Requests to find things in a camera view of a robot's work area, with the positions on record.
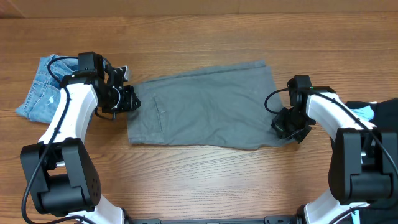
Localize grey cotton shorts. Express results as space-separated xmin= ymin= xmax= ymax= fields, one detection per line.
xmin=127 ymin=60 xmax=289 ymax=150

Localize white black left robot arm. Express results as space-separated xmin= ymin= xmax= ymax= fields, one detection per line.
xmin=20 ymin=52 xmax=141 ymax=223

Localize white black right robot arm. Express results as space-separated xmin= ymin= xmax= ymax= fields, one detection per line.
xmin=264 ymin=75 xmax=397 ymax=224

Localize folded blue denim shorts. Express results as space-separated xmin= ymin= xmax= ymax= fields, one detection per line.
xmin=16 ymin=54 xmax=60 ymax=124

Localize light blue garment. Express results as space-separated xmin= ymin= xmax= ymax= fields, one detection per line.
xmin=352 ymin=105 xmax=374 ymax=121

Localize black garment pile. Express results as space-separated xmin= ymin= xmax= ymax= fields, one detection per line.
xmin=346 ymin=98 xmax=397 ymax=224

